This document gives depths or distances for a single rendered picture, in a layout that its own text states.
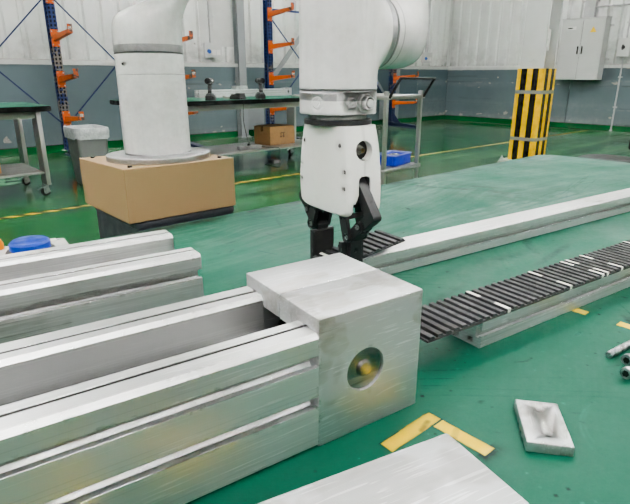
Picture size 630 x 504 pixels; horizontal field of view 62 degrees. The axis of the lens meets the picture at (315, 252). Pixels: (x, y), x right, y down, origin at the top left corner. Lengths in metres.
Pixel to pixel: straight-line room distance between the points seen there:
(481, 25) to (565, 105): 2.70
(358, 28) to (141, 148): 0.55
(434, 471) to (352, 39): 0.43
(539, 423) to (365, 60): 0.37
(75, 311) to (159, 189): 0.51
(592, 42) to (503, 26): 2.10
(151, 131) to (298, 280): 0.66
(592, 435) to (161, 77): 0.84
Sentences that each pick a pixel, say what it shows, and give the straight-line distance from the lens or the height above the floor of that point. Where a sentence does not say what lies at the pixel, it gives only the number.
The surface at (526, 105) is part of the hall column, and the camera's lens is 6.93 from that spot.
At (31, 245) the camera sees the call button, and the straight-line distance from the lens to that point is 0.62.
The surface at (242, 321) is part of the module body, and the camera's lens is 0.39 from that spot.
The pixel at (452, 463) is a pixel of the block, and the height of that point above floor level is 0.87.
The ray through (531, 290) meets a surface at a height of 0.81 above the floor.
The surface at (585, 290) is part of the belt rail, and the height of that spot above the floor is 0.80.
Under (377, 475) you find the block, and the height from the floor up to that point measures 0.87.
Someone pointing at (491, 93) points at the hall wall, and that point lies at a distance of 13.15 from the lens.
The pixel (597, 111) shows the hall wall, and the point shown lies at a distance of 12.12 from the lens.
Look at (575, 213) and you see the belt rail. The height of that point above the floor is 0.80.
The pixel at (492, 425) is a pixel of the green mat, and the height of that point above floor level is 0.78.
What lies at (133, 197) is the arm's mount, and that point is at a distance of 0.94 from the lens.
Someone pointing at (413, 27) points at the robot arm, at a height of 1.07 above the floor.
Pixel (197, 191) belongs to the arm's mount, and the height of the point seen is 0.82.
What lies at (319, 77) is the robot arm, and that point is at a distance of 0.57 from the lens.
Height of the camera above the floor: 1.02
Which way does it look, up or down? 18 degrees down
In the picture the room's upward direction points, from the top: straight up
